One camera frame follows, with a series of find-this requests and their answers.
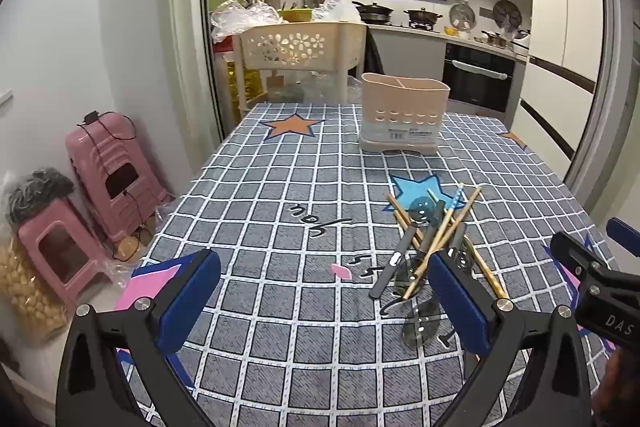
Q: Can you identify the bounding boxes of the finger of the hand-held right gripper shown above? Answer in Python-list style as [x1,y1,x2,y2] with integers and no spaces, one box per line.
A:
[606,217,640,254]
[550,231,623,280]

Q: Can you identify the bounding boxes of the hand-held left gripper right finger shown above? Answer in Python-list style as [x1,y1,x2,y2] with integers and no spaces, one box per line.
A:
[427,251,598,427]

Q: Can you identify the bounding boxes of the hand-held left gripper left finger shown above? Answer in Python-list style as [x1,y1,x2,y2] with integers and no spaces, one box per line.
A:
[55,248,222,427]

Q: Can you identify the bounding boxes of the clear grey spoon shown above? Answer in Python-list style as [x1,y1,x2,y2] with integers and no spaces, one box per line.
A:
[394,199,448,300]
[407,196,435,228]
[401,301,444,349]

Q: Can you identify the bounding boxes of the black chopstick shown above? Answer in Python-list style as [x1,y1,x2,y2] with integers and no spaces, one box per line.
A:
[370,226,422,300]

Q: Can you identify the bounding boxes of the blue patterned chopstick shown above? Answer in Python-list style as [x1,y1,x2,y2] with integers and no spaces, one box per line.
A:
[442,183,465,228]

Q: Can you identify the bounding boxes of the beige utensil holder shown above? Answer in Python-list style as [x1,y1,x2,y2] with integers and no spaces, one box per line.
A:
[359,72,451,156]

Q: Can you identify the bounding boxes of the person's right hand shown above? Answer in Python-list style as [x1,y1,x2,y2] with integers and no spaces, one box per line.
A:
[597,349,640,410]

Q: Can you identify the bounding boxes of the clear plastic sheet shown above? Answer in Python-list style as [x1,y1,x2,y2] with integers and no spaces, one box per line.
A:
[107,202,176,289]

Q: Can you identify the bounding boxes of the small pink plastic stool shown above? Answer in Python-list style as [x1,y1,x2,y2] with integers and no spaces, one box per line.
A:
[17,199,113,313]

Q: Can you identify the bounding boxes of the tall pink plastic stool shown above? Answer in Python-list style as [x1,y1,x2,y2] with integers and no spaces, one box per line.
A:
[65,111,173,243]

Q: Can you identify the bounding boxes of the clear bag yellow snacks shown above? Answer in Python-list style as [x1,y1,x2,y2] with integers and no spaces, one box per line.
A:
[0,232,68,348]

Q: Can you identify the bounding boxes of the checked star-print tablecloth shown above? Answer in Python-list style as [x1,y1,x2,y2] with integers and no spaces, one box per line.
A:
[112,102,631,427]

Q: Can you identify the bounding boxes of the dark mesh bag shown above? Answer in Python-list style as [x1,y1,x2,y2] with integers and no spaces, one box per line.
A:
[5,167,76,225]

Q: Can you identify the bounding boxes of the black built-in oven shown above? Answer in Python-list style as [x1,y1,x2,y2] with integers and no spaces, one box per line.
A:
[442,42,516,115]

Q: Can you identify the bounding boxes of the gold foil bag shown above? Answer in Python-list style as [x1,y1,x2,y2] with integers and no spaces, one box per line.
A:
[227,62,266,108]

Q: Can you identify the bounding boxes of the small steel pot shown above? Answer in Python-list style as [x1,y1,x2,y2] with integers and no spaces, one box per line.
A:
[482,29,511,48]

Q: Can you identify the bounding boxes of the white refrigerator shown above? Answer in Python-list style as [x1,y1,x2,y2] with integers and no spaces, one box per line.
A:
[515,0,606,162]

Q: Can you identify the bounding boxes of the round dark pan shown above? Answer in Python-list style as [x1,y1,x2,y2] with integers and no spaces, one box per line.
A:
[492,0,522,30]

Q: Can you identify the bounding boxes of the round metal steamer rack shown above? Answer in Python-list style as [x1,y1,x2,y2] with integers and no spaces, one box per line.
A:
[449,2,476,30]

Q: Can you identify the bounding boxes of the kitchen counter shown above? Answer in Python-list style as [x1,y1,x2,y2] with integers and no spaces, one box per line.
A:
[365,21,531,58]

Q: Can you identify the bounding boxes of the beige flower-cutout basket rack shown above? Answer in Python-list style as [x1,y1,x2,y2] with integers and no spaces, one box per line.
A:
[239,21,368,122]

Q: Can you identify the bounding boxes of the clear plastic bag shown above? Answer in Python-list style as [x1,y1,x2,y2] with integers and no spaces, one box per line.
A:
[210,2,287,44]
[312,0,363,25]

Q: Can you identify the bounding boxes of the lidded cooking pot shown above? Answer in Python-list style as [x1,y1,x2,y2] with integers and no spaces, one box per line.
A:
[404,7,443,28]

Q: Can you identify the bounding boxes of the black wok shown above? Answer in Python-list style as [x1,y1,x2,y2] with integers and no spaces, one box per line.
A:
[352,1,396,24]

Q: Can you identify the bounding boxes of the sliding door frame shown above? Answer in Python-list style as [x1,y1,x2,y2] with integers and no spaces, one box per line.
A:
[565,0,640,208]
[167,0,236,142]

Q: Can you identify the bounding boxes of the black cable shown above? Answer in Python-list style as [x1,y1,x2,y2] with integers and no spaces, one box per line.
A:
[77,111,151,260]

